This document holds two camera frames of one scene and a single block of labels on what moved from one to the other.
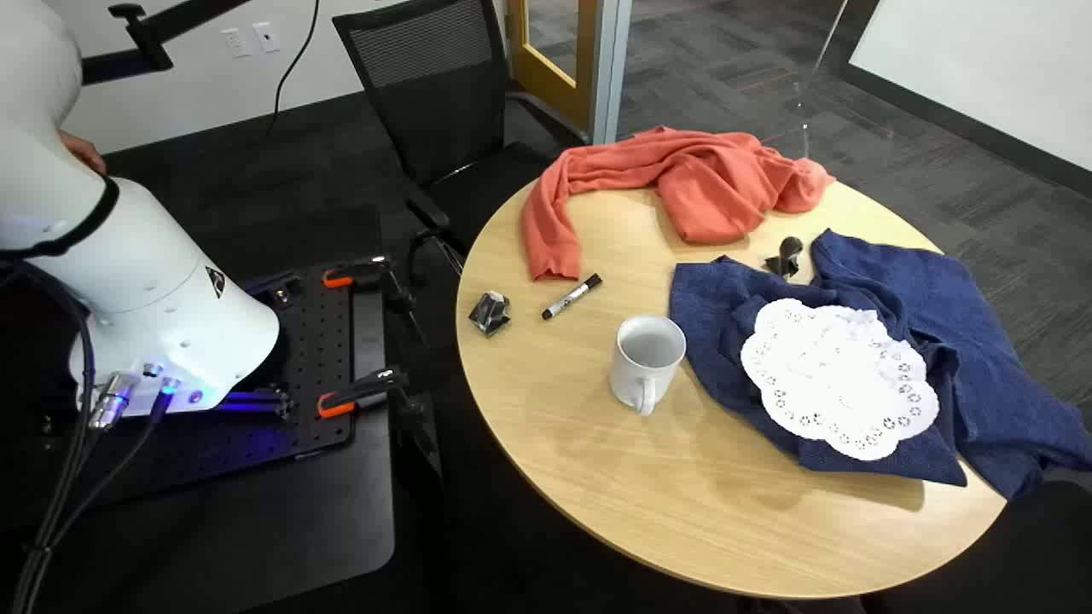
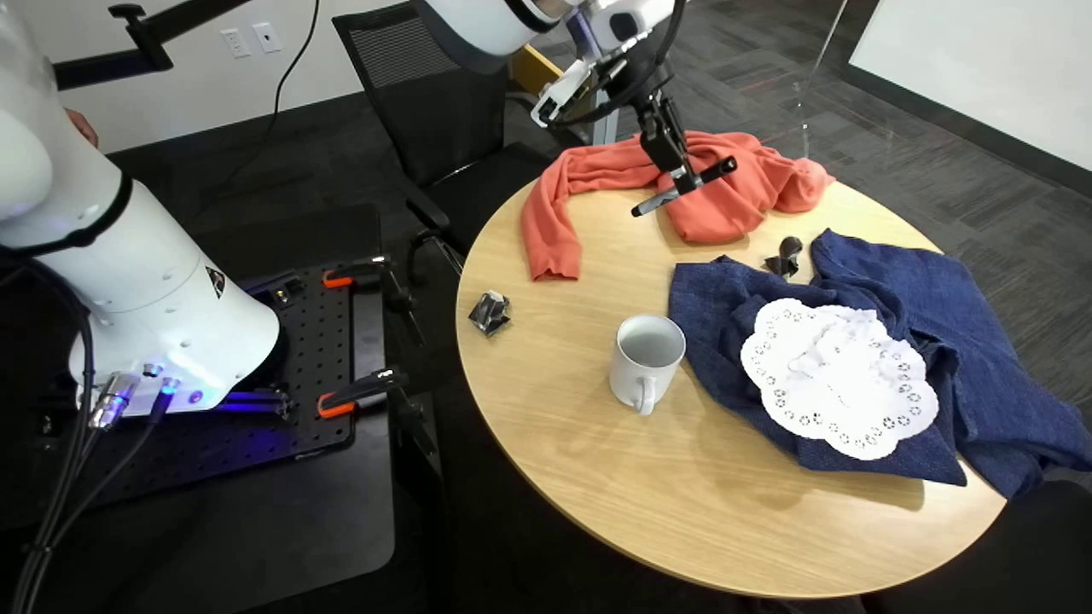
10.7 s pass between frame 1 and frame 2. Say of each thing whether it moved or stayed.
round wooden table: stayed
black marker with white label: moved
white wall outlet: stayed
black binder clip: stayed
